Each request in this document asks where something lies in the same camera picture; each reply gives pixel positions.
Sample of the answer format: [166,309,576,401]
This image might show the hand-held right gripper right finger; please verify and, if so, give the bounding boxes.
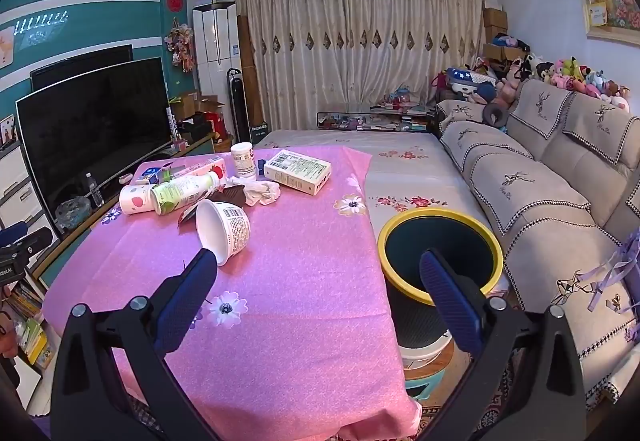
[419,248,587,441]

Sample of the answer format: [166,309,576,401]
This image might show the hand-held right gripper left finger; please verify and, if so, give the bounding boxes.
[50,248,221,441]

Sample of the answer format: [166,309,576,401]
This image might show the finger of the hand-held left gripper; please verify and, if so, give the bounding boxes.
[17,227,54,262]
[0,222,27,248]

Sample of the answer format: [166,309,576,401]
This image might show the yellow-rimmed dark trash bin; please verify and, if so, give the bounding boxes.
[377,208,504,352]

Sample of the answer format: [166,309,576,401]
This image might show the white paper tub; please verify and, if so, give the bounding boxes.
[195,200,251,267]

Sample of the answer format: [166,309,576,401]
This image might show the green white plastic bottle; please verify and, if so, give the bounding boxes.
[150,171,221,216]

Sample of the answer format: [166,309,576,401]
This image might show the brown wrapper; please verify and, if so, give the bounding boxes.
[207,185,247,208]

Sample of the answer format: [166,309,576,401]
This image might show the pink white yogurt cup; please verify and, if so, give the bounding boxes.
[119,184,156,215]

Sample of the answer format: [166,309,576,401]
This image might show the white tissue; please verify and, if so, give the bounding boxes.
[225,176,281,207]

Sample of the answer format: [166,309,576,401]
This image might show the pink white carton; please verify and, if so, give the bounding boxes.
[167,154,227,182]

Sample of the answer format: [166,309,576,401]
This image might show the white plastic jar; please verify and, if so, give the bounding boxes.
[230,142,257,179]

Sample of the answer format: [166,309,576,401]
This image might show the white cardboard box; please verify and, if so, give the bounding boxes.
[263,150,332,196]

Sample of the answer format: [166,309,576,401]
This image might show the person's left hand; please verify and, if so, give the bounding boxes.
[0,311,18,358]

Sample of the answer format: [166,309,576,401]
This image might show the glass ashtray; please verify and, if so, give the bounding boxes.
[54,197,92,232]

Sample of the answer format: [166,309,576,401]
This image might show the white round container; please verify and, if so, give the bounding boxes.
[400,336,453,372]

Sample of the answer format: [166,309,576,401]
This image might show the stack of books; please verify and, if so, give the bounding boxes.
[7,281,56,372]

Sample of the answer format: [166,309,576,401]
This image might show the clear water bottle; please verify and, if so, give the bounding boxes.
[84,172,105,208]

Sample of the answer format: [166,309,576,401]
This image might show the teal plastic stool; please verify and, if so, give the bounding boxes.
[405,366,446,402]

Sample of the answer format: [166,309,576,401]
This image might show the pink floral tablecloth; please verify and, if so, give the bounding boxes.
[42,145,423,439]

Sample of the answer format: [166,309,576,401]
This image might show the small blue carton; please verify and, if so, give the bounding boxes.
[132,166,173,185]

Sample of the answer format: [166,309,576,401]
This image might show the large black television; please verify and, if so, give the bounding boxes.
[15,57,173,222]

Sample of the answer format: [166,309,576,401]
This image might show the white floral bedsheet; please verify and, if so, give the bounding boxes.
[252,128,481,227]

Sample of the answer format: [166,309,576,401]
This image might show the grey sofa with deer covers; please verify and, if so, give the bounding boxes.
[435,78,640,417]

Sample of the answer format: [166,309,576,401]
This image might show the black monitor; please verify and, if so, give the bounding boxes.
[30,44,134,92]

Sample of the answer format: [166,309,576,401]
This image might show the open cardboard boxes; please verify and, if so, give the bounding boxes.
[170,91,226,137]

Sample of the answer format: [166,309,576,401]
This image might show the black tower fan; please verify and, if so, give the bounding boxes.
[226,68,252,142]

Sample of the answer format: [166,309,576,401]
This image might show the grey neck pillow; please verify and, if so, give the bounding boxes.
[482,102,511,127]

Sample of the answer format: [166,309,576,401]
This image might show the pile of books and toys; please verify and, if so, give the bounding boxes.
[317,86,436,132]

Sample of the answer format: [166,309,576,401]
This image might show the blue star pillow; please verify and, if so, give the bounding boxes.
[447,66,496,94]

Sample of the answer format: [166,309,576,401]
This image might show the hanging flower decoration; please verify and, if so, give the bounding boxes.
[165,18,195,72]

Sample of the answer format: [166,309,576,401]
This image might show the row of plush toys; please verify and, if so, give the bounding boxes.
[515,52,632,112]

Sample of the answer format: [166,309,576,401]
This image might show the beige embroidered curtain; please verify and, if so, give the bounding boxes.
[232,0,486,132]

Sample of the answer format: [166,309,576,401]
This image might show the stack of cardboard boxes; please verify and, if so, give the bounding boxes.
[482,8,526,62]

